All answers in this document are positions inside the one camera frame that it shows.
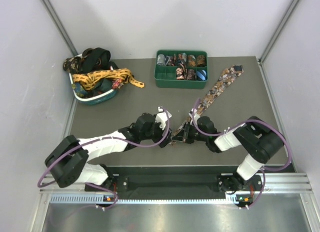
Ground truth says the grey slotted cable duct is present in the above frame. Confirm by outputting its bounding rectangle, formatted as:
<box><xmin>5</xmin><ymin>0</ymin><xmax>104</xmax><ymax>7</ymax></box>
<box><xmin>49</xmin><ymin>193</ymin><xmax>252</xmax><ymax>204</ymax></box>

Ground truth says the grey rolled tie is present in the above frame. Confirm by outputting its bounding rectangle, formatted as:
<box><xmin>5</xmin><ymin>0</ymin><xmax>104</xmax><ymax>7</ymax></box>
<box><xmin>156</xmin><ymin>54</ymin><xmax>166</xmax><ymax>66</ymax></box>

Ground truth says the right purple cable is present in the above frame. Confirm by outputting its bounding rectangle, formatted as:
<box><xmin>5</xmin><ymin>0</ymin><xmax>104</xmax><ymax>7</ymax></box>
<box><xmin>191</xmin><ymin>98</ymin><xmax>293</xmax><ymax>210</ymax></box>

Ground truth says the white teal basket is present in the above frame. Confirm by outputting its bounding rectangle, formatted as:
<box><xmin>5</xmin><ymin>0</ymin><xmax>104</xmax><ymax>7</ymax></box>
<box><xmin>65</xmin><ymin>54</ymin><xmax>117</xmax><ymax>105</ymax></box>

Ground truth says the teal floral rolled tie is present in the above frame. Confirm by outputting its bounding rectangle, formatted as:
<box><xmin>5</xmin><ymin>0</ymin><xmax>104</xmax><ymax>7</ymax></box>
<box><xmin>176</xmin><ymin>53</ymin><xmax>187</xmax><ymax>67</ymax></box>

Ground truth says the yellow patterned tie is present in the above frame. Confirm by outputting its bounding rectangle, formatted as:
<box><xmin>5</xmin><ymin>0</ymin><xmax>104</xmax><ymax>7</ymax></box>
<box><xmin>71</xmin><ymin>68</ymin><xmax>145</xmax><ymax>91</ymax></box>

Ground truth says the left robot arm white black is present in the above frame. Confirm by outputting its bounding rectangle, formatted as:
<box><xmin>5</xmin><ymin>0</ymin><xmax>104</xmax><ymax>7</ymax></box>
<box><xmin>44</xmin><ymin>109</ymin><xmax>172</xmax><ymax>190</ymax></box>

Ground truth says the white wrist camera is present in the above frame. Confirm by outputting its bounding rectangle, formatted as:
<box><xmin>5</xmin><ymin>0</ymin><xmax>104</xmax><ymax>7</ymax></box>
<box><xmin>155</xmin><ymin>106</ymin><xmax>172</xmax><ymax>130</ymax></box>
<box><xmin>188</xmin><ymin>108</ymin><xmax>200</xmax><ymax>121</ymax></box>

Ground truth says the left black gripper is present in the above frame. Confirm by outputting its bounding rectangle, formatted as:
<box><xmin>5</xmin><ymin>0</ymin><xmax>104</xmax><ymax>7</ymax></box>
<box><xmin>140</xmin><ymin>119</ymin><xmax>172</xmax><ymax>147</ymax></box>

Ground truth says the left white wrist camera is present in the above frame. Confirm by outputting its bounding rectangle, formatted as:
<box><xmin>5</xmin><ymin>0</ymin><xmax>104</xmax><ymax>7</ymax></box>
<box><xmin>155</xmin><ymin>106</ymin><xmax>172</xmax><ymax>130</ymax></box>

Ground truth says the left aluminium frame post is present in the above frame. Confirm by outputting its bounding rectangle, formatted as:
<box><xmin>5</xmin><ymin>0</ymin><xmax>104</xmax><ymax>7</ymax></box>
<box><xmin>40</xmin><ymin>0</ymin><xmax>78</xmax><ymax>56</ymax></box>

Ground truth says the red patterned tie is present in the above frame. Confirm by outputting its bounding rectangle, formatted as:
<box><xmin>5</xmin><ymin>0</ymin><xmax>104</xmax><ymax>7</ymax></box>
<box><xmin>112</xmin><ymin>78</ymin><xmax>124</xmax><ymax>90</ymax></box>

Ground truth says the aluminium front rail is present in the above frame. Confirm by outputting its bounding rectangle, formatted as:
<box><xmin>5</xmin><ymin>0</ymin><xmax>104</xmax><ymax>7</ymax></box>
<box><xmin>40</xmin><ymin>172</ymin><xmax>313</xmax><ymax>193</ymax></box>

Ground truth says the right aluminium frame post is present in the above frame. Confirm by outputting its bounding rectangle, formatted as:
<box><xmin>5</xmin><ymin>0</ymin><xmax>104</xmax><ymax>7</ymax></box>
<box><xmin>258</xmin><ymin>0</ymin><xmax>307</xmax><ymax>64</ymax></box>

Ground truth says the aluminium frame post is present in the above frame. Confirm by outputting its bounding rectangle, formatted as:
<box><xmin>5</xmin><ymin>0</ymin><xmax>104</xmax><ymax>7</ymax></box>
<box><xmin>40</xmin><ymin>0</ymin><xmax>78</xmax><ymax>56</ymax></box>
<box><xmin>258</xmin><ymin>0</ymin><xmax>307</xmax><ymax>64</ymax></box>

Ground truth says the pink floral rolled tie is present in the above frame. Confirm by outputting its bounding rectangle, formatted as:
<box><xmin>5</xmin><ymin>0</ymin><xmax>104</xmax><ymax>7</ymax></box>
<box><xmin>175</xmin><ymin>66</ymin><xmax>186</xmax><ymax>80</ymax></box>

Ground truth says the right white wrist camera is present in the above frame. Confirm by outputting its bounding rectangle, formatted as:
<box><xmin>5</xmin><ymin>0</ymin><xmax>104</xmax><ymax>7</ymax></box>
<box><xmin>188</xmin><ymin>108</ymin><xmax>200</xmax><ymax>121</ymax></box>

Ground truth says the brown floral tie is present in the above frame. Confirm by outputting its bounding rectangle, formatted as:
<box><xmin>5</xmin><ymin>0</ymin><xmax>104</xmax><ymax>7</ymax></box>
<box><xmin>171</xmin><ymin>65</ymin><xmax>244</xmax><ymax>145</ymax></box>

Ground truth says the green patterned tie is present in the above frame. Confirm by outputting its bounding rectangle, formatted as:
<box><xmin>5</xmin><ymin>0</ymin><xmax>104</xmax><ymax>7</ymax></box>
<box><xmin>71</xmin><ymin>82</ymin><xmax>88</xmax><ymax>98</ymax></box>

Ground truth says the dark brown rolled tie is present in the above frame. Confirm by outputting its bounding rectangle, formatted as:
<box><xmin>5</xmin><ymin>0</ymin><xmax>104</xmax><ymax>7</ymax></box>
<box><xmin>196</xmin><ymin>55</ymin><xmax>207</xmax><ymax>67</ymax></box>

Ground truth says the blue striped rolled tie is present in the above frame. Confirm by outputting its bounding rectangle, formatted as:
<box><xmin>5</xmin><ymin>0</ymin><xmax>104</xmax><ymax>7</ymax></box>
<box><xmin>196</xmin><ymin>69</ymin><xmax>208</xmax><ymax>81</ymax></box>

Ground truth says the brown pink rolled tie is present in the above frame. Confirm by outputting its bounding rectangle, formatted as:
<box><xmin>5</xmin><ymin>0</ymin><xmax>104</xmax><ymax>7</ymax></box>
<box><xmin>186</xmin><ymin>69</ymin><xmax>196</xmax><ymax>81</ymax></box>

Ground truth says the dark floral tie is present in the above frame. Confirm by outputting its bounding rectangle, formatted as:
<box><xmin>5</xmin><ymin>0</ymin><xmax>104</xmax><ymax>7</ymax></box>
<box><xmin>62</xmin><ymin>57</ymin><xmax>82</xmax><ymax>74</ymax></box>

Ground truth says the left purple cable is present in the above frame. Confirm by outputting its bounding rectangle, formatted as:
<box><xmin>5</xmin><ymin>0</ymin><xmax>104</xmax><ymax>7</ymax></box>
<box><xmin>37</xmin><ymin>106</ymin><xmax>172</xmax><ymax>188</ymax></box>

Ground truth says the dark red rolled tie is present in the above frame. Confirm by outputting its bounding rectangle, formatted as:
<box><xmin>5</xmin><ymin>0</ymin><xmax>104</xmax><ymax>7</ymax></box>
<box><xmin>165</xmin><ymin>54</ymin><xmax>177</xmax><ymax>66</ymax></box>

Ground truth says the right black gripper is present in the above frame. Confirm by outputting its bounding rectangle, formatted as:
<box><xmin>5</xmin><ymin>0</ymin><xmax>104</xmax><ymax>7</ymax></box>
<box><xmin>172</xmin><ymin>121</ymin><xmax>209</xmax><ymax>143</ymax></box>

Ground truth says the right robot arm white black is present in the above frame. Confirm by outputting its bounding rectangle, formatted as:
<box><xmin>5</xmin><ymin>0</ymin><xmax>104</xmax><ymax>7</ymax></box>
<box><xmin>172</xmin><ymin>116</ymin><xmax>285</xmax><ymax>192</ymax></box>

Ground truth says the green compartment tray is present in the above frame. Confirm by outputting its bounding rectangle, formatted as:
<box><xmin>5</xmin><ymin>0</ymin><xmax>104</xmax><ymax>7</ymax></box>
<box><xmin>154</xmin><ymin>50</ymin><xmax>209</xmax><ymax>89</ymax></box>

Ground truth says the black tie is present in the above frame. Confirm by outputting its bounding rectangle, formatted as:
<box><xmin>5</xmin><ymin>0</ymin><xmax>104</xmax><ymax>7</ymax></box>
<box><xmin>79</xmin><ymin>48</ymin><xmax>119</xmax><ymax>74</ymax></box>

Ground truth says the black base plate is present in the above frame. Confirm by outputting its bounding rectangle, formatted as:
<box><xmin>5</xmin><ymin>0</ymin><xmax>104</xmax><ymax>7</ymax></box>
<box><xmin>84</xmin><ymin>165</ymin><xmax>266</xmax><ymax>200</ymax></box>

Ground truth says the purple cable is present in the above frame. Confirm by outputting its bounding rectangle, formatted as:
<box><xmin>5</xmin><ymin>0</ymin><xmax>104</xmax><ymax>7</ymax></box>
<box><xmin>37</xmin><ymin>106</ymin><xmax>172</xmax><ymax>188</ymax></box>
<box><xmin>191</xmin><ymin>98</ymin><xmax>293</xmax><ymax>210</ymax></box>

